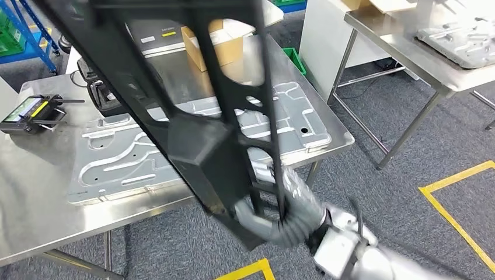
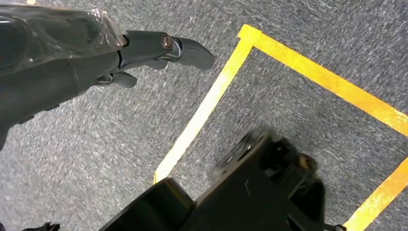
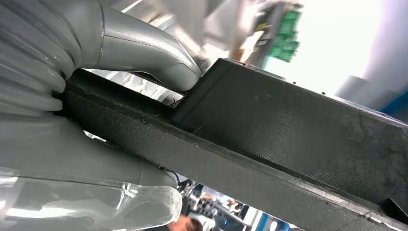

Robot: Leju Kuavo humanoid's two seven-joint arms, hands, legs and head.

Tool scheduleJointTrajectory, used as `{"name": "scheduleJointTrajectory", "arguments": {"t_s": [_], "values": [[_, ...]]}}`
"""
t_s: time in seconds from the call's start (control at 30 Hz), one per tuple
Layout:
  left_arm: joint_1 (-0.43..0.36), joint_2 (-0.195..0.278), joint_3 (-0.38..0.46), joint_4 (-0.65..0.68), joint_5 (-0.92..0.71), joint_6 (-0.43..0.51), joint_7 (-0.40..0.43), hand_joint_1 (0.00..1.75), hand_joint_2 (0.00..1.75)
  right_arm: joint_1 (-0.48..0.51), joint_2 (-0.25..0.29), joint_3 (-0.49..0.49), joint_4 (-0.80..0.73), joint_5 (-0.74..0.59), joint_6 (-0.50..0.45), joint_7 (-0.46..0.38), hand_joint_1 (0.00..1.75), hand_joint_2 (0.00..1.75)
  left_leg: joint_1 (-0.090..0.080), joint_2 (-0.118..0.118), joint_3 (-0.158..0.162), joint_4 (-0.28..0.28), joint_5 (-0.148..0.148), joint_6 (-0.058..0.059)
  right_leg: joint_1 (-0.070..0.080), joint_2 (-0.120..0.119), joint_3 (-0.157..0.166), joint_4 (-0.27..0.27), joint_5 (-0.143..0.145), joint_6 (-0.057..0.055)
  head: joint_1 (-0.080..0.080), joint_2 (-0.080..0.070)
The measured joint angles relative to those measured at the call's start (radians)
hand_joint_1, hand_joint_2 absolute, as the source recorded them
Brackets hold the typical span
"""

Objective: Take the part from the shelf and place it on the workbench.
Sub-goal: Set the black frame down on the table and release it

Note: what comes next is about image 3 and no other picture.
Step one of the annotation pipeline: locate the green plastic crate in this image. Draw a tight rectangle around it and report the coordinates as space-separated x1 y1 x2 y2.
266 9 303 64

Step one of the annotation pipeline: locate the silver stamped metal plate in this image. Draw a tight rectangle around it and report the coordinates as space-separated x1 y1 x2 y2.
83 67 185 108

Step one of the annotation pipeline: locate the person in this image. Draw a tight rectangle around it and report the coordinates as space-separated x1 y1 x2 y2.
167 214 204 231

